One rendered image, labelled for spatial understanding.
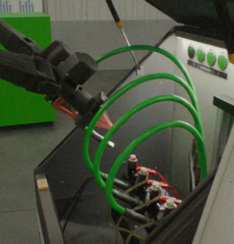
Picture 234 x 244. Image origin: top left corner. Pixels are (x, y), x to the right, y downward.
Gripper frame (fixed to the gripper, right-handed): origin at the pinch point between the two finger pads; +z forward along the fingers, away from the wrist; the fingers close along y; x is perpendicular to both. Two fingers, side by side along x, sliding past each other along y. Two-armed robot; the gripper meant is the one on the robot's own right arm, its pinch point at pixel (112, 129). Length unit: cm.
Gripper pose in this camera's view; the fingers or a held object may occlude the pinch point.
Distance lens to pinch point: 95.3
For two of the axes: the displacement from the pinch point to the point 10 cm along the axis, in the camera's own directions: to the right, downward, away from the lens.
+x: -0.4, -3.7, 9.3
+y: 7.0, -6.8, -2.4
